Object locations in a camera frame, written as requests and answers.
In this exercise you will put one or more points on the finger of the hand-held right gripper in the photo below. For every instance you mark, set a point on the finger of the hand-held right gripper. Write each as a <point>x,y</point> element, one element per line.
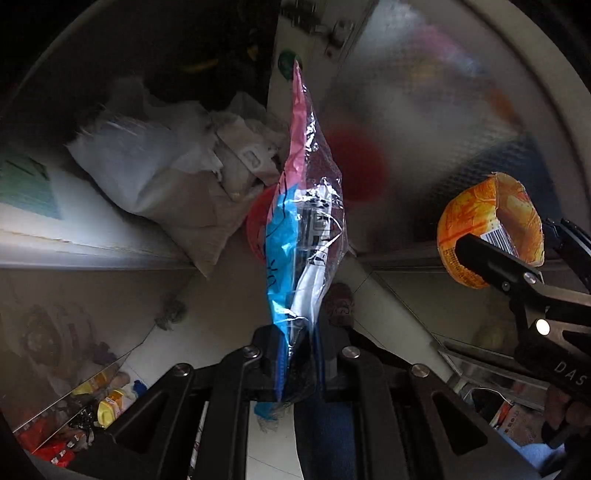
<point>575,249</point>
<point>498,265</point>

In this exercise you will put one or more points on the crumpled white packaging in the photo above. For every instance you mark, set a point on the crumpled white packaging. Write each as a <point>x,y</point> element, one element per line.
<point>249,138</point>

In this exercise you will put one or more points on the red printed carton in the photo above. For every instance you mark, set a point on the red printed carton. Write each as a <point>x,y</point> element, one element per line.
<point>53,452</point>

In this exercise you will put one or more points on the glass cabinet door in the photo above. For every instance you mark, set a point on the glass cabinet door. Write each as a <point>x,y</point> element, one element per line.
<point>69,323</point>

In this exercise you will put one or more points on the frosted cabinet door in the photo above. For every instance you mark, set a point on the frosted cabinet door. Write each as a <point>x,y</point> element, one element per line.
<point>415,115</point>

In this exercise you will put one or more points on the red plastic basin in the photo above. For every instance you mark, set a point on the red plastic basin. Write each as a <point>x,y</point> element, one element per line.
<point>258,221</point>

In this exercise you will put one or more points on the person's right hand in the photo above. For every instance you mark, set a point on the person's right hand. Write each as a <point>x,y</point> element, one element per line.
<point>561,415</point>

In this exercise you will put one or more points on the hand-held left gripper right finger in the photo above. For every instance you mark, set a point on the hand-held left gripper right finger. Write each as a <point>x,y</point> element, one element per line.
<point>334,364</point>

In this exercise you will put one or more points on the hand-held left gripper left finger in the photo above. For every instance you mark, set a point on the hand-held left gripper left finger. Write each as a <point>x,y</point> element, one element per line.
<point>265,364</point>

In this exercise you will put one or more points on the pink and blue plastic wrapper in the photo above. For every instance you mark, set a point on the pink and blue plastic wrapper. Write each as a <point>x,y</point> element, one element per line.
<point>300,207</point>

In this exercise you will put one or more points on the yellow plastic bottle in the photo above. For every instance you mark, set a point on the yellow plastic bottle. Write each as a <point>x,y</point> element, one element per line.
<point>111,408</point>

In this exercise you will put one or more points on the orange snack wrapper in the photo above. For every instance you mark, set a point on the orange snack wrapper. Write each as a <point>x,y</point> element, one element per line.
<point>471,207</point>

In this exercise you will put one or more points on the green round sticker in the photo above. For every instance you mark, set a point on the green round sticker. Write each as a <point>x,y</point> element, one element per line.
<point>285,64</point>

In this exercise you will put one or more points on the white plastic bag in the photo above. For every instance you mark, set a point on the white plastic bag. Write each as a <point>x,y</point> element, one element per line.
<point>147,175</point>

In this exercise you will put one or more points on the teal printed carton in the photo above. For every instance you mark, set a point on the teal printed carton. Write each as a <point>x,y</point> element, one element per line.
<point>27,184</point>

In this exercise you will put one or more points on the metal door hinge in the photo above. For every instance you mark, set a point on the metal door hinge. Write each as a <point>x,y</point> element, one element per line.
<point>334,39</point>

